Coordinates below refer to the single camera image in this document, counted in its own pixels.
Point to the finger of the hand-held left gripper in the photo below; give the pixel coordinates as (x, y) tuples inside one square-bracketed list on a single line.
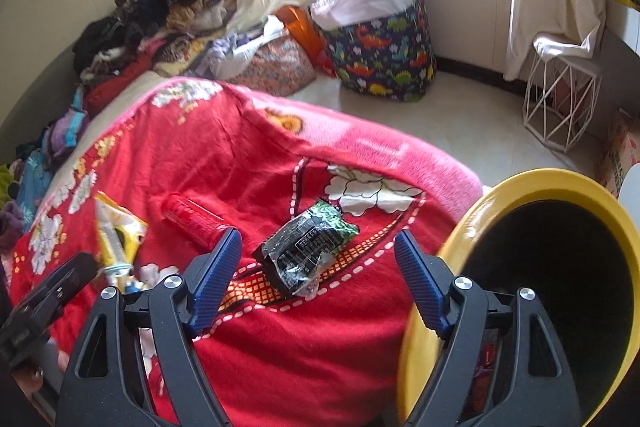
[(60, 282)]

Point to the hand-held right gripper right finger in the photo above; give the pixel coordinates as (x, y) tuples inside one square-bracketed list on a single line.
[(420, 287)]

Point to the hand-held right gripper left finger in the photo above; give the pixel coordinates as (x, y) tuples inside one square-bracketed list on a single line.
[(220, 272)]

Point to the yellow snack packet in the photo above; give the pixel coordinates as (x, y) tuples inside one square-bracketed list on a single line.
[(117, 232)]

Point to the black green snack packet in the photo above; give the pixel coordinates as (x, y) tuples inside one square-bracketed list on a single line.
[(300, 247)]

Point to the yellow round bin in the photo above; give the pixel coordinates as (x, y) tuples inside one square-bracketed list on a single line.
[(540, 187)]

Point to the person's left hand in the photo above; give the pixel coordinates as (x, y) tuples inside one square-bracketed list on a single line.
[(30, 377)]

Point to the red can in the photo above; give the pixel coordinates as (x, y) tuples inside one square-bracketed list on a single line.
[(190, 217)]

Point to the blue white wrapper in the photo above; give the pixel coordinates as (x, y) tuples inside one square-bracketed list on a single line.
[(125, 279)]

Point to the red floral blanket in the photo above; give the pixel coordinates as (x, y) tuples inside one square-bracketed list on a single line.
[(225, 147)]

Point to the pile of colourful clothes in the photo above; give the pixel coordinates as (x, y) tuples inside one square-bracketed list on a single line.
[(65, 132)]

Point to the floral fabric bag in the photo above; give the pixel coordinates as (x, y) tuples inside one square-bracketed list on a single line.
[(280, 67)]

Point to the lavender white garment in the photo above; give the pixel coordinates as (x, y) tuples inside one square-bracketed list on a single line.
[(230, 57)]

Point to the dinosaur print storage basket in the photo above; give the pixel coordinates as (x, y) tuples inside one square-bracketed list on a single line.
[(385, 52)]

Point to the orange bag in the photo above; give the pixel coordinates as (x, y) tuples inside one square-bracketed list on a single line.
[(305, 27)]

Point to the white window bench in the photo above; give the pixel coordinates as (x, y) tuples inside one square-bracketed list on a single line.
[(465, 7)]

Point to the white desk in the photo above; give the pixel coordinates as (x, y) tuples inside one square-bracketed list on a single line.
[(631, 27)]

